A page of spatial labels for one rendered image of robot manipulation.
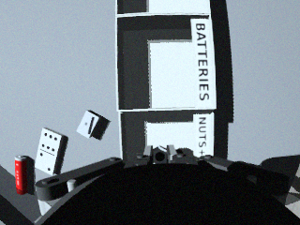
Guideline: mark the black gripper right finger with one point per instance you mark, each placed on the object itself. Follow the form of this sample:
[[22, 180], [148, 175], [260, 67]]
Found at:
[[274, 182]]

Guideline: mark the white domino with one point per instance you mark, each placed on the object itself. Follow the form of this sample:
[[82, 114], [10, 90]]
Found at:
[[49, 150]]

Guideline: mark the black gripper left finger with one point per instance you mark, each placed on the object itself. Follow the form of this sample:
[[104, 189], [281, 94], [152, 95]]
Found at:
[[51, 189]]

